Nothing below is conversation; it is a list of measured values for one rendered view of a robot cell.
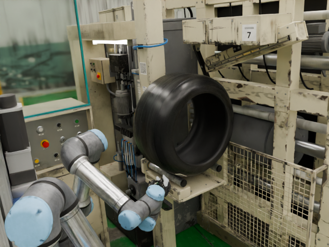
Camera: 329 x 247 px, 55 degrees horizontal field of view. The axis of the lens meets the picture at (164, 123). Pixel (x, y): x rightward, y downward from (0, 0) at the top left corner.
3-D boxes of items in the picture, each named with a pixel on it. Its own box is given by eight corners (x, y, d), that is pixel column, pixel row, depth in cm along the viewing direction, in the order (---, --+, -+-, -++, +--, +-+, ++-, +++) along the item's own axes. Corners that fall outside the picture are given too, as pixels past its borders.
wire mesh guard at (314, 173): (200, 214, 255) (198, 131, 234) (202, 213, 256) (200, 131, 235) (305, 282, 184) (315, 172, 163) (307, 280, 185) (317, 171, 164)
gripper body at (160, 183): (162, 176, 153) (156, 191, 142) (170, 190, 155) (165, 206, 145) (149, 180, 156) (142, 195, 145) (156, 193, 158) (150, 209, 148)
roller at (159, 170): (154, 165, 210) (148, 168, 208) (152, 160, 208) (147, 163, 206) (188, 185, 183) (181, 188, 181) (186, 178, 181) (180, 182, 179)
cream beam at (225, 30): (181, 44, 204) (180, 20, 199) (211, 40, 217) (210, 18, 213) (259, 46, 156) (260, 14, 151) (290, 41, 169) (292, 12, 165)
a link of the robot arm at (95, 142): (56, 217, 165) (69, 131, 138) (78, 203, 177) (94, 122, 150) (71, 232, 161) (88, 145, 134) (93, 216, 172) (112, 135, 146)
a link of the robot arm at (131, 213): (49, 140, 129) (137, 220, 113) (70, 132, 138) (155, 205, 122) (45, 160, 135) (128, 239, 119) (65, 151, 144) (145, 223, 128)
